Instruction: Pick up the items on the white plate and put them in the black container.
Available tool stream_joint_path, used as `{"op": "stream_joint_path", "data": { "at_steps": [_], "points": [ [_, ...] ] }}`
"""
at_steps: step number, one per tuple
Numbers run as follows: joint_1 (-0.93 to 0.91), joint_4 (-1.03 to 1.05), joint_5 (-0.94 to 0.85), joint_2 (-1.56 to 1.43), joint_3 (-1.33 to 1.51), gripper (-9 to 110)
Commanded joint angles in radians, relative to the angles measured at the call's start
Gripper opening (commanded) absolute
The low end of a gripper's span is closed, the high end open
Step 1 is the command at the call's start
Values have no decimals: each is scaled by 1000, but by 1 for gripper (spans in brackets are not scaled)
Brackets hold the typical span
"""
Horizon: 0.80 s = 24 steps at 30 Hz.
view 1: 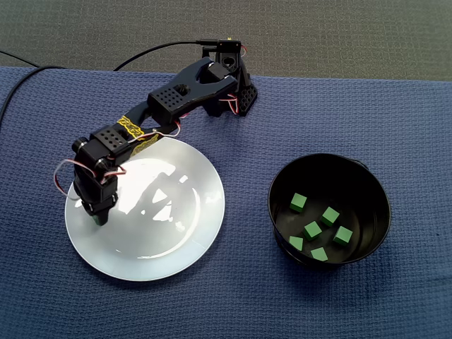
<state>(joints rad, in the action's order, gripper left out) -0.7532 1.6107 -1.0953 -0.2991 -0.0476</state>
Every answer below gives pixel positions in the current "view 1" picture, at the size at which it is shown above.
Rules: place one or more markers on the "black robot arm with stickers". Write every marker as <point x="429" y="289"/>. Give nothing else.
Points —
<point x="169" y="99"/>

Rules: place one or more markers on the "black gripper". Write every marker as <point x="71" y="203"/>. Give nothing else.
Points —
<point x="99" y="210"/>

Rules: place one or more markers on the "black round container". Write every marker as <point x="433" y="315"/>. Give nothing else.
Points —
<point x="360" y="197"/>

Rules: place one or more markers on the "blue waffle weave tablecloth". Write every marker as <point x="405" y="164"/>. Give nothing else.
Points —
<point x="247" y="303"/>

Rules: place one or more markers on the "white round plate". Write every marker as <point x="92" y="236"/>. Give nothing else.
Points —
<point x="148" y="233"/>

